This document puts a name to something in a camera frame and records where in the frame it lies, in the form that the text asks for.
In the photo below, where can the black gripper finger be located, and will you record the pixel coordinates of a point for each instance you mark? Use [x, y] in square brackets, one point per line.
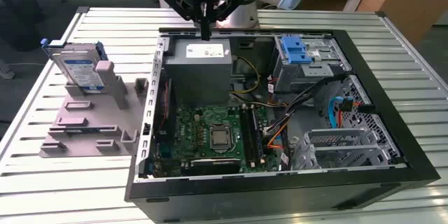
[181, 3]
[227, 7]

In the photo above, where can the hard disk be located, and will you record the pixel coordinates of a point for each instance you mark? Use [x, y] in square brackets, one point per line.
[79, 74]

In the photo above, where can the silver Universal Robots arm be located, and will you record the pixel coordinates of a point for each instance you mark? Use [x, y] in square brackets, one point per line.
[245, 14]

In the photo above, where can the metal disk bay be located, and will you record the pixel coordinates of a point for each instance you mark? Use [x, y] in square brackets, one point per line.
[350, 147]

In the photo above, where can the blue plastic drive latch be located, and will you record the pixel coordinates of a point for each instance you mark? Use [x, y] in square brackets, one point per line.
[295, 51]

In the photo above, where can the grey power supply unit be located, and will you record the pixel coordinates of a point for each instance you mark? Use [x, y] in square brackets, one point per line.
[199, 82]

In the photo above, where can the metal optical drive cage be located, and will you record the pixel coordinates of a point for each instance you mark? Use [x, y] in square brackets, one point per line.
[315, 72]

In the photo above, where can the green motherboard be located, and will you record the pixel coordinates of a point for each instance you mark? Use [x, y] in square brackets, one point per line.
[197, 119]

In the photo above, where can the CPU socket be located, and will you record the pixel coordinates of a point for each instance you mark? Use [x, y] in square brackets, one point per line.
[221, 125]

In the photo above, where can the black RAM slot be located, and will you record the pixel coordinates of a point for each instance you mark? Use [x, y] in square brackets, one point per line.
[247, 134]
[254, 134]

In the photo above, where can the grey parts rack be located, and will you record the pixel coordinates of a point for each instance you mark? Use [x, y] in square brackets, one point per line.
[102, 119]

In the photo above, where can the silver CPU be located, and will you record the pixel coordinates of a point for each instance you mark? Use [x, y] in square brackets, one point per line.
[221, 138]

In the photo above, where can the RAM stick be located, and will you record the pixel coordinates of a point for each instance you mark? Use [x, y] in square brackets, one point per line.
[82, 130]

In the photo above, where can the grey chair base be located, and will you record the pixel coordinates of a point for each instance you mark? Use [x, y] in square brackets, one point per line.
[7, 73]

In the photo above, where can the black graphics card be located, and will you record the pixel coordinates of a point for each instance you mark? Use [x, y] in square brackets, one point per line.
[214, 166]

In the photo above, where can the black PC case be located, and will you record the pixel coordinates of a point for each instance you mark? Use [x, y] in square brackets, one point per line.
[245, 203]

